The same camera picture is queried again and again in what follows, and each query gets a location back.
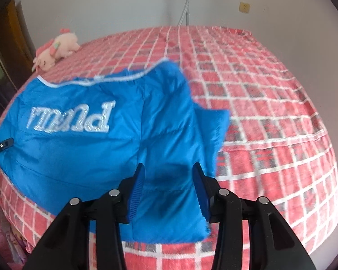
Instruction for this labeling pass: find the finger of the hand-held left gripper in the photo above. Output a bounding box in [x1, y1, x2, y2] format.
[0, 138, 14, 158]

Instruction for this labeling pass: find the red brick-pattern bed sheet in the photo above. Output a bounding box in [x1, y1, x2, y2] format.
[0, 25, 338, 270]

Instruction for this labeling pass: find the blue puffer jacket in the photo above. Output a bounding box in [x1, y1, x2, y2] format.
[0, 59, 231, 244]

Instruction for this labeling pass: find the wooden cabinet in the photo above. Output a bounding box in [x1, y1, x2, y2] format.
[0, 0, 36, 135]

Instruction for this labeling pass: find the pink plush unicorn toy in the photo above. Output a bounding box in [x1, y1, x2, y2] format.
[32, 28, 81, 72]

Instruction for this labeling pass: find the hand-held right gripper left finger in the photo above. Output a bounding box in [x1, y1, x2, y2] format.
[22, 163, 146, 270]

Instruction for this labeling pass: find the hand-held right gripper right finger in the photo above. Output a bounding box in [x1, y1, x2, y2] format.
[192, 162, 317, 270]

